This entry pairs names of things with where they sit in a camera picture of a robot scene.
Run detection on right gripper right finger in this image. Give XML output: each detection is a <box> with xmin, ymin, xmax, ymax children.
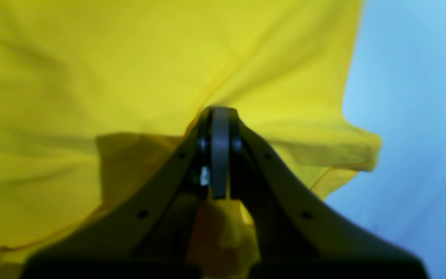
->
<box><xmin>229</xmin><ymin>109</ymin><xmax>428</xmax><ymax>279</ymax></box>

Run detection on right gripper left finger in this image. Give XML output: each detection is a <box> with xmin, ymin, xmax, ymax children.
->
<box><xmin>22</xmin><ymin>107</ymin><xmax>230</xmax><ymax>279</ymax></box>

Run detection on orange yellow T-shirt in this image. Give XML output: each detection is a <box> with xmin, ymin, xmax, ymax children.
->
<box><xmin>0</xmin><ymin>0</ymin><xmax>382</xmax><ymax>279</ymax></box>

